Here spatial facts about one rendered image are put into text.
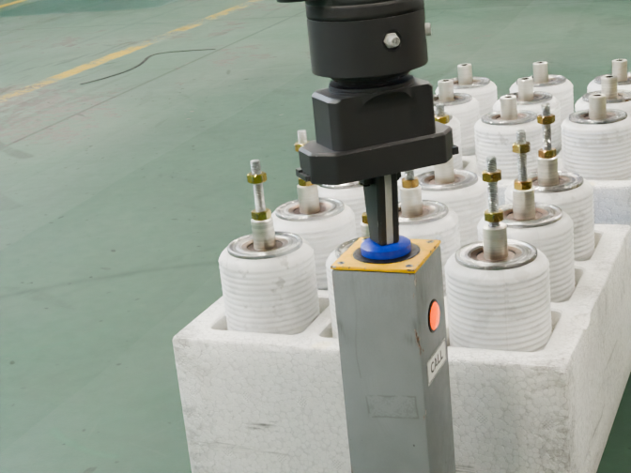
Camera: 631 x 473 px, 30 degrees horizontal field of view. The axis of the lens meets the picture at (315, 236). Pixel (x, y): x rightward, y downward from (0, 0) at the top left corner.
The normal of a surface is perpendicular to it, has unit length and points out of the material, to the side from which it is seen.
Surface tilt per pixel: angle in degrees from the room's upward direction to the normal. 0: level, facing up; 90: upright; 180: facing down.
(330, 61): 90
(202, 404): 90
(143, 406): 0
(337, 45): 90
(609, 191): 90
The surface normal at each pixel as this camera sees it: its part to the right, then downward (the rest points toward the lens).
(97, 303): -0.10, -0.95
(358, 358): -0.38, 0.33
